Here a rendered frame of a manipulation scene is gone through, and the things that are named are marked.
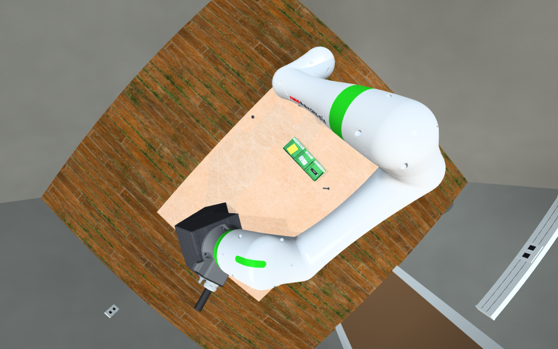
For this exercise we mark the yellow sticky note pad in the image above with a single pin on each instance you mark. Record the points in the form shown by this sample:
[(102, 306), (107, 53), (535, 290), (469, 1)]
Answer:
[(292, 149)]

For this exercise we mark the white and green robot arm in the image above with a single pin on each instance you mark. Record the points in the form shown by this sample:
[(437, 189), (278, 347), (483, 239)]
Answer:
[(398, 134)]

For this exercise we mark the green three-compartment bin rack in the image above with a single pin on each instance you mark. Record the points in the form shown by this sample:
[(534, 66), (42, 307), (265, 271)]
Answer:
[(311, 161)]

